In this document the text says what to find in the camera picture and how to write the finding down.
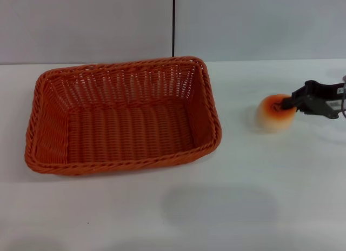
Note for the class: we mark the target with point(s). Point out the round toy bread bun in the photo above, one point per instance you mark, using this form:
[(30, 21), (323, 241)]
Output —
[(270, 118)]

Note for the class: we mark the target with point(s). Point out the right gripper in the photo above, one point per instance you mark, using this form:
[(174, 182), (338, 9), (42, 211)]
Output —
[(344, 83)]

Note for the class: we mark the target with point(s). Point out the orange woven plastic basket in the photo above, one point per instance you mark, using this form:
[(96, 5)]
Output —
[(127, 132)]

